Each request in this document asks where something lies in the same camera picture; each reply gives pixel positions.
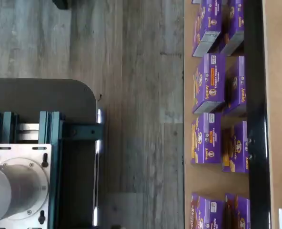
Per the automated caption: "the dark grey robot cart top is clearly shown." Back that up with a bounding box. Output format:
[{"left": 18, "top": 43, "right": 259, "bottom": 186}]
[{"left": 0, "top": 78, "right": 104, "bottom": 229}]

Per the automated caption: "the shiny chrome cart rail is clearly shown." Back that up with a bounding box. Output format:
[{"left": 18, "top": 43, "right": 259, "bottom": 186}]
[{"left": 93, "top": 107, "right": 106, "bottom": 227}]

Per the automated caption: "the purple Annie's snack box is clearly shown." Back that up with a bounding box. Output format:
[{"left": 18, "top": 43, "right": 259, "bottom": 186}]
[
  {"left": 222, "top": 120, "right": 249, "bottom": 174},
  {"left": 190, "top": 192, "right": 226, "bottom": 229},
  {"left": 190, "top": 112, "right": 222, "bottom": 165},
  {"left": 221, "top": 0, "right": 245, "bottom": 57},
  {"left": 191, "top": 0, "right": 224, "bottom": 58},
  {"left": 223, "top": 193, "right": 251, "bottom": 229},
  {"left": 223, "top": 56, "right": 247, "bottom": 117},
  {"left": 192, "top": 52, "right": 227, "bottom": 115}
]

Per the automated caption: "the blue aluminium frame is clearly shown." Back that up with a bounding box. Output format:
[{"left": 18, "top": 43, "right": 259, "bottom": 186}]
[{"left": 0, "top": 111, "right": 103, "bottom": 229}]

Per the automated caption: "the silver robot mounting plate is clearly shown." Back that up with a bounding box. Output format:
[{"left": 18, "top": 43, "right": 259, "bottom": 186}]
[{"left": 0, "top": 143, "right": 53, "bottom": 229}]

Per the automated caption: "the brown particleboard shelf board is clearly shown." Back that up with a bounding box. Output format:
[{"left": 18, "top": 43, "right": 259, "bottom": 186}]
[
  {"left": 183, "top": 0, "right": 251, "bottom": 229},
  {"left": 262, "top": 0, "right": 282, "bottom": 229}
]

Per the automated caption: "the black metal shelf rack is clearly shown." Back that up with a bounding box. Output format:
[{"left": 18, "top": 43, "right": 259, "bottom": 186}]
[{"left": 242, "top": 0, "right": 272, "bottom": 229}]

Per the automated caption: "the dark furniture leg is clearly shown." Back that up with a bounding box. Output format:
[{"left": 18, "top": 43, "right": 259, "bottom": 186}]
[{"left": 52, "top": 0, "right": 70, "bottom": 10}]

